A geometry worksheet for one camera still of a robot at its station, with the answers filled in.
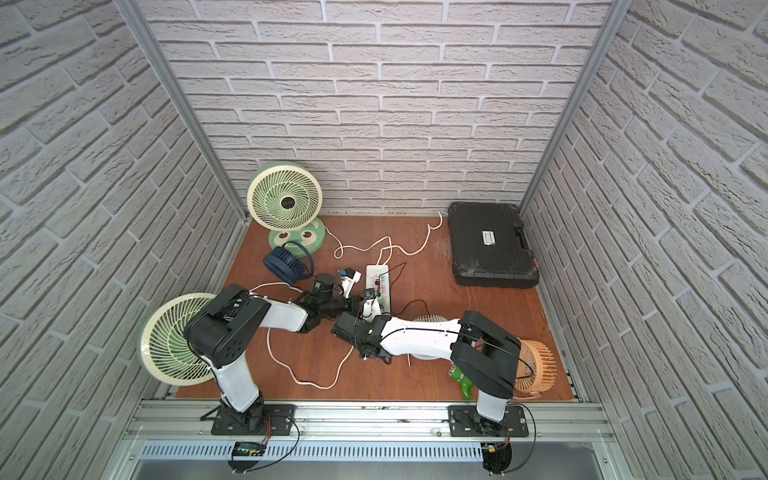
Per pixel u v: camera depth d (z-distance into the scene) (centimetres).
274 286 98
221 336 48
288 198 91
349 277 86
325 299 78
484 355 45
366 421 77
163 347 69
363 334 65
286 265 92
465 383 79
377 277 95
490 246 101
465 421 74
